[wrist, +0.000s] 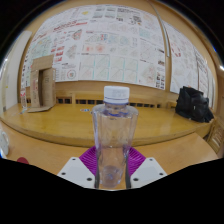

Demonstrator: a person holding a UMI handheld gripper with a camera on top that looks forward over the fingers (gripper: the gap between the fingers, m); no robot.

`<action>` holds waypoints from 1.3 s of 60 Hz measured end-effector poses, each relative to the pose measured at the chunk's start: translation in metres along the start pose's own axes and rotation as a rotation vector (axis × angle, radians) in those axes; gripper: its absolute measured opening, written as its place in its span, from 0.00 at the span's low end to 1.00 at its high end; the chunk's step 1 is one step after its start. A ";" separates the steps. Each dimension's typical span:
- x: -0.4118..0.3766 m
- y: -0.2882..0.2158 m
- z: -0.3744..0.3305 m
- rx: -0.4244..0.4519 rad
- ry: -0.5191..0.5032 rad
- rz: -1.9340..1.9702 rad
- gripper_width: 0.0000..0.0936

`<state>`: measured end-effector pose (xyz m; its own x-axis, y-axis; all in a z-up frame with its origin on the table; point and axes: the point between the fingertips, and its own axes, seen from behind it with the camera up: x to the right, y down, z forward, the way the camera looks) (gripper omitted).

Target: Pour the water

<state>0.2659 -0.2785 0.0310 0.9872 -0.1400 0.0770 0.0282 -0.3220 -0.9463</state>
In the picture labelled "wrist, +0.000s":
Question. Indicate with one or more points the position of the narrow wall poster collage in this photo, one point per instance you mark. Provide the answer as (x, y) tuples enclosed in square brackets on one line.
[(186, 63)]

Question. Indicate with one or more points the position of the wooden chair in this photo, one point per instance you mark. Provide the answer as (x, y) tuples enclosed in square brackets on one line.
[(216, 136)]

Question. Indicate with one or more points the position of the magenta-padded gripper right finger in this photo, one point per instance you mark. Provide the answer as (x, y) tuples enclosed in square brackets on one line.
[(146, 171)]

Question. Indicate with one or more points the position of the large wall poster collage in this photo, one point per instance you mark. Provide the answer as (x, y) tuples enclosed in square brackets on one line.
[(100, 43)]

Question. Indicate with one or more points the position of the clear plastic water bottle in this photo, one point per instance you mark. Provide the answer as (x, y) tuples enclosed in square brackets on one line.
[(114, 140)]

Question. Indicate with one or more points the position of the brown cardboard box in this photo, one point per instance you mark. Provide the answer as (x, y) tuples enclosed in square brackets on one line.
[(46, 86)]

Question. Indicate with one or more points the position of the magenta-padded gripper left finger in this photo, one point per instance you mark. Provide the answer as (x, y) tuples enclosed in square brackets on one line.
[(77, 171)]

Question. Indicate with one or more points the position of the black bag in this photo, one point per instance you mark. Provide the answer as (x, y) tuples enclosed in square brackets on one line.
[(193, 105)]

